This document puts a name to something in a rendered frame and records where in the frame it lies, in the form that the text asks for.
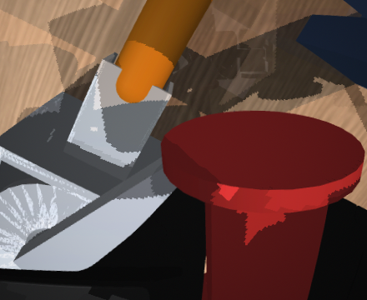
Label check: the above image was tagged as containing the blue inverted-u frame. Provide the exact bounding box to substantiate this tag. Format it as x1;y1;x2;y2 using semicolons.
295;0;367;89

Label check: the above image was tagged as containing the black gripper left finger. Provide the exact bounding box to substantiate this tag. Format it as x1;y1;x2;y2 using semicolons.
0;187;207;300

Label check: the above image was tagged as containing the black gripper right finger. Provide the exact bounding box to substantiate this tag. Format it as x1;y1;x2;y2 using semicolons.
308;198;367;300

